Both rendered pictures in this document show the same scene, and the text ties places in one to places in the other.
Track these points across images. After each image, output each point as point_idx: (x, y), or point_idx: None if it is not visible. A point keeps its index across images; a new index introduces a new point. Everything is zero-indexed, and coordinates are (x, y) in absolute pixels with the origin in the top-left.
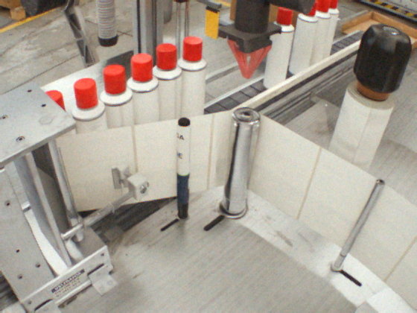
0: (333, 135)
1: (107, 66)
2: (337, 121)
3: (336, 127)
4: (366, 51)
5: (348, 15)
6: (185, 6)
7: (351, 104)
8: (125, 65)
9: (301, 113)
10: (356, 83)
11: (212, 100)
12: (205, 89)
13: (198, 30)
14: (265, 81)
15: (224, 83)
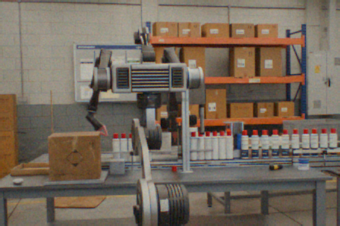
0: (168, 144)
1: (208, 131)
2: (168, 140)
3: (169, 141)
4: (170, 121)
5: (17, 177)
6: (178, 130)
7: (170, 133)
8: (173, 179)
9: (152, 158)
10: (167, 130)
11: (170, 161)
12: (159, 171)
13: (120, 182)
14: (151, 158)
15: (151, 171)
